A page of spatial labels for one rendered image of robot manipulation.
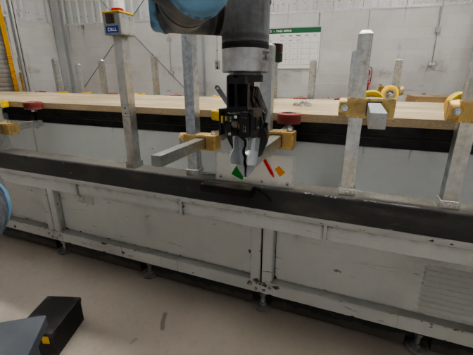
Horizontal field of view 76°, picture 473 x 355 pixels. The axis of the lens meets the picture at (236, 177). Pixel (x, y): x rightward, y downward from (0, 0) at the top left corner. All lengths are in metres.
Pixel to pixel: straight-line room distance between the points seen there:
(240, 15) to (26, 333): 0.66
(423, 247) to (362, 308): 0.46
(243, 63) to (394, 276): 1.02
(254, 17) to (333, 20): 7.49
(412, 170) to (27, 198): 2.03
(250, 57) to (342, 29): 7.49
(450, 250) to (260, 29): 0.78
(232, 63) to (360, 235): 0.65
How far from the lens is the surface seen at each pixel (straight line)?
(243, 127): 0.59
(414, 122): 1.09
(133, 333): 1.50
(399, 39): 8.15
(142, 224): 1.64
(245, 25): 0.59
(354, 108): 0.86
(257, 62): 0.59
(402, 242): 1.02
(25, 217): 2.34
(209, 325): 1.47
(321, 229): 1.01
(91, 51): 10.45
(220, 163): 0.98
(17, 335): 0.70
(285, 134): 0.90
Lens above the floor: 1.02
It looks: 18 degrees down
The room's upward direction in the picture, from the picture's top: straight up
